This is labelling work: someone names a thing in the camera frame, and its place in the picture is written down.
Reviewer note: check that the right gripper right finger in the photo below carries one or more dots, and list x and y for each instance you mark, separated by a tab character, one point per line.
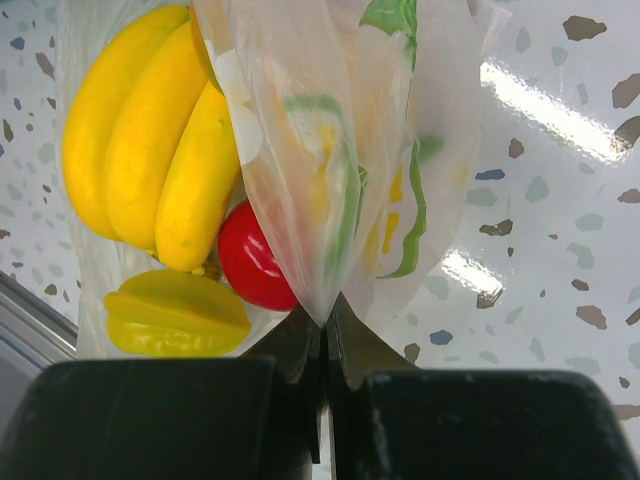
393	420

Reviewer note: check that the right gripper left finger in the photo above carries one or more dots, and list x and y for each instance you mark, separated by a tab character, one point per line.
251	417

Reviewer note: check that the yellow fake starfruit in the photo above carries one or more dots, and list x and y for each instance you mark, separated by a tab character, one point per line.
164	313

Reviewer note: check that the red fake apple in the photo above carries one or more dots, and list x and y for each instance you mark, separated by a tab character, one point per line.
248	263

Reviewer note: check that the clear plastic bag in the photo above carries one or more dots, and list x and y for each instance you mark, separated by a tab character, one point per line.
357	125

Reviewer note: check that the yellow fake banana bunch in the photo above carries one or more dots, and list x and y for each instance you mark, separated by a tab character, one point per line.
148	152

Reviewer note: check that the aluminium mounting rail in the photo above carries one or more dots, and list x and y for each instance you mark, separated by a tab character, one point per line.
34	330

